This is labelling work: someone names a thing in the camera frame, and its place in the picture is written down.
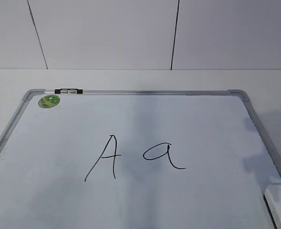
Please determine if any round green magnet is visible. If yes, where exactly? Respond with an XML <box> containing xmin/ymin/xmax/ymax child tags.
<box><xmin>38</xmin><ymin>95</ymin><xmax>60</xmax><ymax>108</ymax></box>

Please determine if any white board with grey frame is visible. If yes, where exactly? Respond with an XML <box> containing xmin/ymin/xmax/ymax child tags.
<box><xmin>0</xmin><ymin>89</ymin><xmax>281</xmax><ymax>229</ymax></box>

